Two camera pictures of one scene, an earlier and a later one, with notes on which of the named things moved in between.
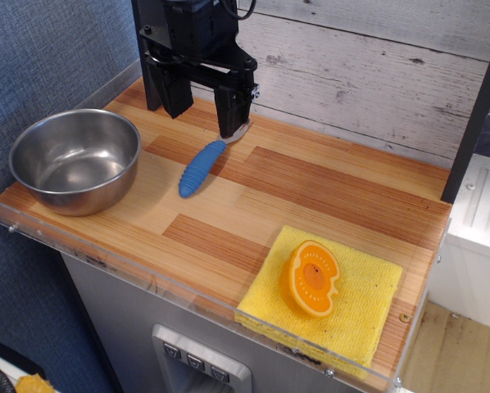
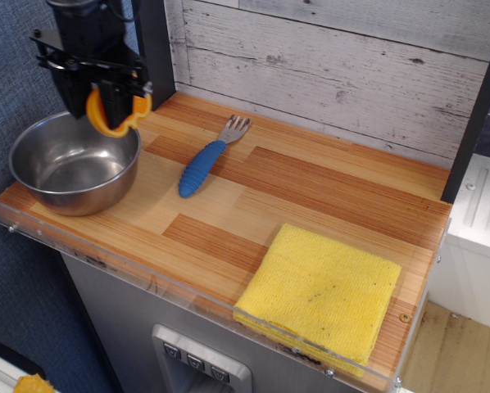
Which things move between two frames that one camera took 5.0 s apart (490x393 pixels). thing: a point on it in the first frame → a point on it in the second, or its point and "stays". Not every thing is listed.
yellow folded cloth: [351, 335] stays
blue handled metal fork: [200, 165] stays
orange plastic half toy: [307, 277] → [96, 110]
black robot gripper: [200, 37] → [88, 43]
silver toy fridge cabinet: [155, 341] stays
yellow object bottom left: [34, 384] stays
